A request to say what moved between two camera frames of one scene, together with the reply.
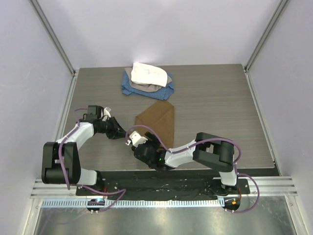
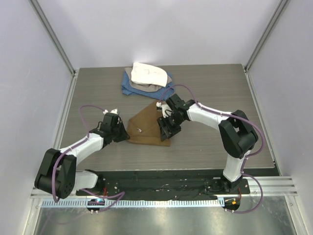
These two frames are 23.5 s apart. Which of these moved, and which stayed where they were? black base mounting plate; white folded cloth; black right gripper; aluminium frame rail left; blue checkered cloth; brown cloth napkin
Moved: black right gripper; brown cloth napkin
Stayed: blue checkered cloth; black base mounting plate; white folded cloth; aluminium frame rail left
